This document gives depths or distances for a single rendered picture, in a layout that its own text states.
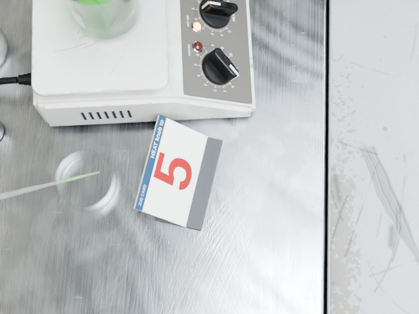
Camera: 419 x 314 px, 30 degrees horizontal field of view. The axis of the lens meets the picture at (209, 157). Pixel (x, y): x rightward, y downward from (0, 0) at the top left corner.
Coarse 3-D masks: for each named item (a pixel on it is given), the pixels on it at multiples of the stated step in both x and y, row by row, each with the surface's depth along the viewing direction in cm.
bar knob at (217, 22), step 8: (208, 0) 73; (216, 0) 72; (200, 8) 73; (208, 8) 72; (216, 8) 72; (224, 8) 72; (232, 8) 72; (208, 16) 72; (216, 16) 73; (224, 16) 73; (208, 24) 73; (216, 24) 73; (224, 24) 73
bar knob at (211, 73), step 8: (216, 48) 70; (208, 56) 71; (216, 56) 70; (224, 56) 71; (208, 64) 71; (216, 64) 71; (224, 64) 70; (232, 64) 71; (208, 72) 71; (216, 72) 71; (224, 72) 71; (232, 72) 70; (216, 80) 71; (224, 80) 72
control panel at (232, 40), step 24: (192, 0) 73; (240, 0) 75; (192, 24) 72; (240, 24) 75; (192, 48) 71; (240, 48) 74; (192, 72) 70; (240, 72) 73; (216, 96) 71; (240, 96) 72
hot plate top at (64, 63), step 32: (32, 0) 70; (64, 0) 70; (160, 0) 69; (32, 32) 69; (64, 32) 69; (160, 32) 69; (32, 64) 68; (64, 64) 68; (96, 64) 68; (128, 64) 68; (160, 64) 68; (64, 96) 68
